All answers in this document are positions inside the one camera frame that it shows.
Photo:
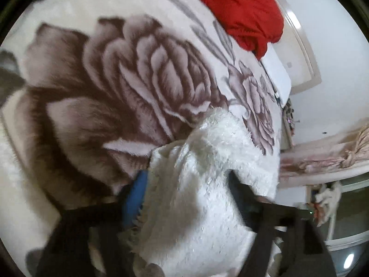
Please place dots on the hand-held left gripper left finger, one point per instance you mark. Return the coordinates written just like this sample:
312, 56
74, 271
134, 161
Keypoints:
135, 196

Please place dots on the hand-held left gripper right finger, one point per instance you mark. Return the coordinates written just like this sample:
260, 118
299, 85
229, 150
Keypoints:
240, 199

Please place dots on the white fluffy towel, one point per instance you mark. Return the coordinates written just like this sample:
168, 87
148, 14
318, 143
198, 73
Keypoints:
201, 193

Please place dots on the tied pink floral curtain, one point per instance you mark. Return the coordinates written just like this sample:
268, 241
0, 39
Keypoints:
317, 158

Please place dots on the white plush toy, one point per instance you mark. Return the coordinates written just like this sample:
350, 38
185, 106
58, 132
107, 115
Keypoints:
328, 199

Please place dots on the nightstand clutter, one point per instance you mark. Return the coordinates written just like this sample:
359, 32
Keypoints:
289, 118

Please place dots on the floral plush blanket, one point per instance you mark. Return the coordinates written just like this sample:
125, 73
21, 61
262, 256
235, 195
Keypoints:
86, 92

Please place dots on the white pillow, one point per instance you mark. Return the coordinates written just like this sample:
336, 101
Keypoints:
276, 72

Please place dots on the red quilt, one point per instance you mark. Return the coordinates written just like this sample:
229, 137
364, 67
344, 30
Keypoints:
239, 11

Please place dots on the white window frame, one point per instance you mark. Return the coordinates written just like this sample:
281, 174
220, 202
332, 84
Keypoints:
346, 236

